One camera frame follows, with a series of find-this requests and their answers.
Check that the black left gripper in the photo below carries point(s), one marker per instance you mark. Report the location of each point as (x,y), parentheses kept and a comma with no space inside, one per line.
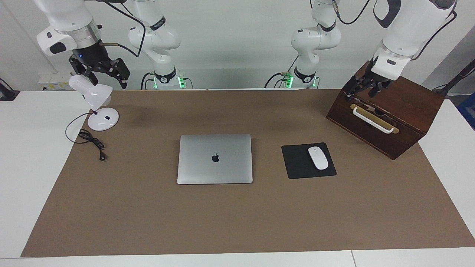
(374,81)

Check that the black clamp at table edge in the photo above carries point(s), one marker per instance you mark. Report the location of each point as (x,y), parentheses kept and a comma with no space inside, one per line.
(7,94)

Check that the brass plate on box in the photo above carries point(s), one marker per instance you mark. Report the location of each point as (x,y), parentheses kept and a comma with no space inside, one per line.
(395,129)

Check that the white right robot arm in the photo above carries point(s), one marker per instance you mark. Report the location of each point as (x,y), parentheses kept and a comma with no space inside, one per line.
(156,37)

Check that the blue bin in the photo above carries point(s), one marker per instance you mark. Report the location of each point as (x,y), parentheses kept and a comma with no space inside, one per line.
(468,111)

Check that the white wall power strip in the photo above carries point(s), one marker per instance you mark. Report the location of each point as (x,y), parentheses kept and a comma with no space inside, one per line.
(55,82)

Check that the dark brown wooden box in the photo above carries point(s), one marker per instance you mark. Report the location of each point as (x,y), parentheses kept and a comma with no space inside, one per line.
(408,100)

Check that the silver grey laptop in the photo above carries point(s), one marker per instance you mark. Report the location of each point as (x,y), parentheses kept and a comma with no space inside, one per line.
(215,159)

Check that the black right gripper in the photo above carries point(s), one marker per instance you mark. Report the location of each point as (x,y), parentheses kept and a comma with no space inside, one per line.
(92,57)

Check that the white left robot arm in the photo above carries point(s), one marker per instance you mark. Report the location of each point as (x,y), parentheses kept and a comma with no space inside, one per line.
(315,40)

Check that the white computer mouse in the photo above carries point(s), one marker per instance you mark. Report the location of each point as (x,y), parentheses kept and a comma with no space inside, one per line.
(318,158)

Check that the brown table mat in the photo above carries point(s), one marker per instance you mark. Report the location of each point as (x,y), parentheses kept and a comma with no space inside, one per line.
(237,222)

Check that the white desk lamp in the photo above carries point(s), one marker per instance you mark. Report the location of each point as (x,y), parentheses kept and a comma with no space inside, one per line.
(97,94)

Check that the black stand pole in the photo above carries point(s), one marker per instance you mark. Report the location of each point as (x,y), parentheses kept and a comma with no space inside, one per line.
(458,78)

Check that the black mouse pad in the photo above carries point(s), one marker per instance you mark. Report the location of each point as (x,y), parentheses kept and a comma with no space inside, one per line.
(297,163)

